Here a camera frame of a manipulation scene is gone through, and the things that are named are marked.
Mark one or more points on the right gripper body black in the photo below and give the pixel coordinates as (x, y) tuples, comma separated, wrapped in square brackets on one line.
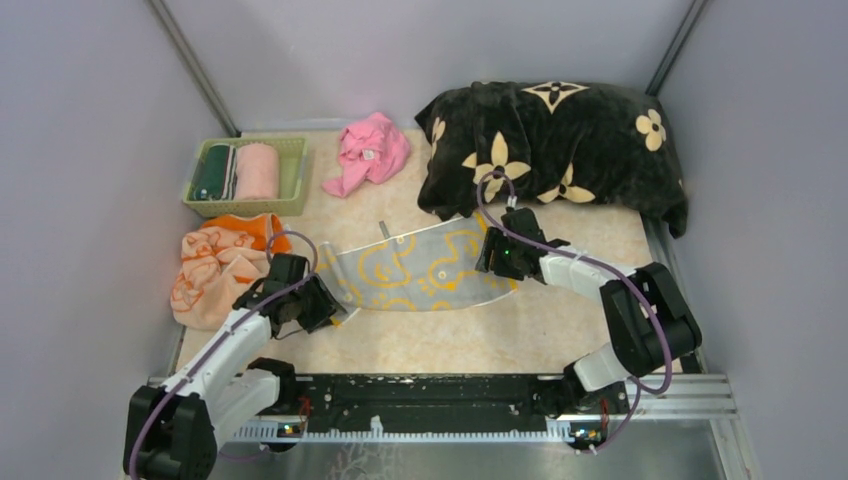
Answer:
[(505, 262)]

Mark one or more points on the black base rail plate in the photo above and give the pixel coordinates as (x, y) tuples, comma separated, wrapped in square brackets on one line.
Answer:
[(439, 404)]

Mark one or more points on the pink towel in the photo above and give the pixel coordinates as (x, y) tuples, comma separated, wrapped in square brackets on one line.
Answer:
[(372, 149)]

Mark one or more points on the orange peach towel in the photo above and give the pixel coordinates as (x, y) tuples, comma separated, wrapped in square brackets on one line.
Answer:
[(219, 262)]

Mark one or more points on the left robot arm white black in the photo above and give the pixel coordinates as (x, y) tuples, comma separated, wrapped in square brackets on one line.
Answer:
[(175, 430)]

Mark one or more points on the grey yellow duck towel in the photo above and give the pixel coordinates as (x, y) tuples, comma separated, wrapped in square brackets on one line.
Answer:
[(426, 270)]

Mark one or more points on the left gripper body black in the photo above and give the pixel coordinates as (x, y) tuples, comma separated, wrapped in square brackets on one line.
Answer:
[(293, 297)]

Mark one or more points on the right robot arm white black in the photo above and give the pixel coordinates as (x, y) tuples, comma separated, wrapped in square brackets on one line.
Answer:
[(648, 320)]

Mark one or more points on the green plastic basket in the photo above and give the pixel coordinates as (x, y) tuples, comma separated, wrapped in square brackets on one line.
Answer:
[(292, 153)]

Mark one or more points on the rolled peach towel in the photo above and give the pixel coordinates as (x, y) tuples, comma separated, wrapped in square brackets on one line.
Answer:
[(257, 172)]

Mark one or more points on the rolled dark green towel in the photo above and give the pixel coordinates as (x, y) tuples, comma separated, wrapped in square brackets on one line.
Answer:
[(215, 178)]

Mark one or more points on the black floral pillow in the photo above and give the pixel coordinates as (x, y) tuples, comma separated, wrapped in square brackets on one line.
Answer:
[(585, 143)]

